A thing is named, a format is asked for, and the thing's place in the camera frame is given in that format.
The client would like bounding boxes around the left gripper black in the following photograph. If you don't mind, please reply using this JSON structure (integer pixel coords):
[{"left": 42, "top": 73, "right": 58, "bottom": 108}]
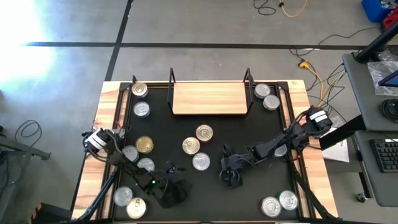
[{"left": 154, "top": 177, "right": 192, "bottom": 208}]

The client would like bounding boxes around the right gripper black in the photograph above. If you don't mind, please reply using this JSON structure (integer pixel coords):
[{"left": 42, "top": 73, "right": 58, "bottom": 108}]
[{"left": 219, "top": 152, "right": 248, "bottom": 189}]

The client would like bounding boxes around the silver-lid can olive label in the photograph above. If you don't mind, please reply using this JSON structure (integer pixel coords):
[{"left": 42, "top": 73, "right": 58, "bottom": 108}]
[{"left": 192, "top": 152, "right": 211, "bottom": 172}]

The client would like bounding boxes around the silver-lid can red label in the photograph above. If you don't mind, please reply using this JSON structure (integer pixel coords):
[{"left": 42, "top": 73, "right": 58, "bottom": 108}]
[{"left": 260, "top": 196, "right": 282, "bottom": 218}]

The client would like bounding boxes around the gold-lid can blue red label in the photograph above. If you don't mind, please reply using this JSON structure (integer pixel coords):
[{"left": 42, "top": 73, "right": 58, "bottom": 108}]
[
  {"left": 195, "top": 124, "right": 214, "bottom": 143},
  {"left": 182, "top": 136, "right": 201, "bottom": 156}
]

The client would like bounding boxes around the silver-lid can green label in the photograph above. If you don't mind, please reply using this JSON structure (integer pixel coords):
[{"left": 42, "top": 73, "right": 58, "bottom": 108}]
[
  {"left": 254, "top": 83, "right": 272, "bottom": 100},
  {"left": 274, "top": 144, "right": 288, "bottom": 158}
]

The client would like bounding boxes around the gold-lid can olive label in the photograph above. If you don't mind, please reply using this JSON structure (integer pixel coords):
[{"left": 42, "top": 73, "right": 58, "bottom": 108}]
[{"left": 135, "top": 136, "right": 154, "bottom": 154}]

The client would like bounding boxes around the silver-lid can white teal label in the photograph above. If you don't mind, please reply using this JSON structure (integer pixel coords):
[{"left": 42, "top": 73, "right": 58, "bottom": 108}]
[{"left": 262, "top": 94, "right": 281, "bottom": 111}]

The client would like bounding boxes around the black table mat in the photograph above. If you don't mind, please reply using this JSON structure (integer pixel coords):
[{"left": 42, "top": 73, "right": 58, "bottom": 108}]
[{"left": 112, "top": 83, "right": 302, "bottom": 222}]

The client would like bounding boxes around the silver-lid can blue label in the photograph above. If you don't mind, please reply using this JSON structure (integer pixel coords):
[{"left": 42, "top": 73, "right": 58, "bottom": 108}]
[{"left": 133, "top": 101, "right": 151, "bottom": 118}]

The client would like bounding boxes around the white paper sheet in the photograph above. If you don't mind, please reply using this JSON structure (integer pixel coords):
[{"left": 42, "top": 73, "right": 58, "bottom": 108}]
[{"left": 322, "top": 130, "right": 351, "bottom": 164}]

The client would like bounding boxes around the gold-lid can cream label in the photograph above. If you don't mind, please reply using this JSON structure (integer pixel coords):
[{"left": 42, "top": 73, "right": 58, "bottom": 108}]
[{"left": 131, "top": 82, "right": 149, "bottom": 99}]

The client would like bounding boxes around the grey desk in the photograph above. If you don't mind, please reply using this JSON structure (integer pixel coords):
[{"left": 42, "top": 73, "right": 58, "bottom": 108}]
[
  {"left": 341, "top": 51, "right": 398, "bottom": 131},
  {"left": 354, "top": 129, "right": 398, "bottom": 208}
]

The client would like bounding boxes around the black keyboard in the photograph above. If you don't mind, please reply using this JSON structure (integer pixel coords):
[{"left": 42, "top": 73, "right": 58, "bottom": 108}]
[{"left": 369, "top": 138, "right": 398, "bottom": 174}]

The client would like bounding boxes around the grey metal stand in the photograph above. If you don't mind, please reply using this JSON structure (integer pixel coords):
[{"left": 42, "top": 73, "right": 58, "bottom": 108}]
[{"left": 0, "top": 126, "right": 52, "bottom": 187}]

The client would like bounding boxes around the clear plastic bag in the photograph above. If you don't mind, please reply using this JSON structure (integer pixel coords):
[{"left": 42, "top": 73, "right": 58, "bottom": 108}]
[{"left": 366, "top": 60, "right": 398, "bottom": 96}]

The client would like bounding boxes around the monitor with blue screen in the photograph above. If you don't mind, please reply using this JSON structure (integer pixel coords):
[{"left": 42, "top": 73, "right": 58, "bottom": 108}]
[{"left": 377, "top": 70, "right": 398, "bottom": 88}]

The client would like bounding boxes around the black pole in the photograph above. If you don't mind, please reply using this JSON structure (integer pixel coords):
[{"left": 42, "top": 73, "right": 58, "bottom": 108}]
[{"left": 355, "top": 29, "right": 398, "bottom": 64}]

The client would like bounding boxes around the blue bin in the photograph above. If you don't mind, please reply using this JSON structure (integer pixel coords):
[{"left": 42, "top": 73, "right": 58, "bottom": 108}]
[{"left": 361, "top": 0, "right": 395, "bottom": 23}]

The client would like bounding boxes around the red box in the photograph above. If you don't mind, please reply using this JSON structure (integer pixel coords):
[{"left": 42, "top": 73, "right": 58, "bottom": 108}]
[{"left": 382, "top": 14, "right": 398, "bottom": 31}]

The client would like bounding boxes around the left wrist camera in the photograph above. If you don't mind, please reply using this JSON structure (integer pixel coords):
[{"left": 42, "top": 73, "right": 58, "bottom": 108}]
[{"left": 164, "top": 161, "right": 187, "bottom": 184}]

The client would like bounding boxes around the black diagonal frame strut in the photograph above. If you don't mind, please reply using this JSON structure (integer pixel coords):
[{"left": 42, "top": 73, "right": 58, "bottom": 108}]
[
  {"left": 74, "top": 167, "right": 121, "bottom": 222},
  {"left": 287, "top": 158, "right": 340, "bottom": 222}
]

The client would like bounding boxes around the wooden shelf black metal frame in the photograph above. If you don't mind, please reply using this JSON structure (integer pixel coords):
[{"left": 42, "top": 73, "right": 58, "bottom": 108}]
[{"left": 167, "top": 67, "right": 256, "bottom": 118}]

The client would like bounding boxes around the black metal table frame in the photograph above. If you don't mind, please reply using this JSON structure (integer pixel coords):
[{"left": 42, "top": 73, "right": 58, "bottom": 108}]
[{"left": 107, "top": 80, "right": 312, "bottom": 223}]

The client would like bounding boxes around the yellow extension cord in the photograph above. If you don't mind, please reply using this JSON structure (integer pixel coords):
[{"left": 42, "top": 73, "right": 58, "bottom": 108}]
[{"left": 297, "top": 60, "right": 328, "bottom": 108}]

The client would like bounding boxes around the black cable bundle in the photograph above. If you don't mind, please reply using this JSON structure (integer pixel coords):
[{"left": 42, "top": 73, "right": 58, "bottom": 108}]
[{"left": 306, "top": 62, "right": 348, "bottom": 124}]

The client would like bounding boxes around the black cable coil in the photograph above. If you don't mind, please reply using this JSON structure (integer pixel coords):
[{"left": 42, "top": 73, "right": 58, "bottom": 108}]
[{"left": 379, "top": 98, "right": 398, "bottom": 123}]

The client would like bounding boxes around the yellow cable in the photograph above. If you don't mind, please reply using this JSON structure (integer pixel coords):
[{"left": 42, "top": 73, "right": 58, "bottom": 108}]
[{"left": 279, "top": 0, "right": 309, "bottom": 18}]

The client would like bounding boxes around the long black cable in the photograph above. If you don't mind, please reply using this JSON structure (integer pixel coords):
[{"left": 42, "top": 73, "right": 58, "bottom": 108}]
[{"left": 288, "top": 26, "right": 381, "bottom": 58}]

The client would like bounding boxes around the black cable loop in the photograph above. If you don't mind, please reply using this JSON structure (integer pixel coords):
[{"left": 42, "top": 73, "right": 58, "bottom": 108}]
[{"left": 14, "top": 119, "right": 43, "bottom": 147}]

